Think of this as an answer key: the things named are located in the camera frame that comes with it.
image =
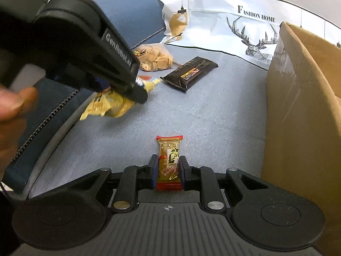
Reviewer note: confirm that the yellow blue snack packet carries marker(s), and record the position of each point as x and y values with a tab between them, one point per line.
150	84

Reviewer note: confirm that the deer print grey white cloth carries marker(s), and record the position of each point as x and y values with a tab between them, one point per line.
213	5

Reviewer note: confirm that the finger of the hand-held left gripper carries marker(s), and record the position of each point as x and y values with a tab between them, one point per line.
133	93

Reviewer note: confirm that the brown cardboard box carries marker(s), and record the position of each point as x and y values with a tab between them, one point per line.
298	112

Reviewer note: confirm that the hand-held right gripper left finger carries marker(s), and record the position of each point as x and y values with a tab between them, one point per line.
154	171

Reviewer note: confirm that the clear red-ended snack bar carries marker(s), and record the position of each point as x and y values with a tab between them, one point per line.
167	160

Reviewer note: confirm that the grey fabric sofa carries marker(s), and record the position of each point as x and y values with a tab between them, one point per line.
207	117

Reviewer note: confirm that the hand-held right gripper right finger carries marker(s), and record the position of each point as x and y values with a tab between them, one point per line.
181	171

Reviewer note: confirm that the person's left hand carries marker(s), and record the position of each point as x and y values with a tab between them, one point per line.
18	100

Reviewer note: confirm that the black snack packet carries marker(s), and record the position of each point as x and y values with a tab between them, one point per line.
190	72

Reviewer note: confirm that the clear bag of crackers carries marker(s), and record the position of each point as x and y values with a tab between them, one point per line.
154	57

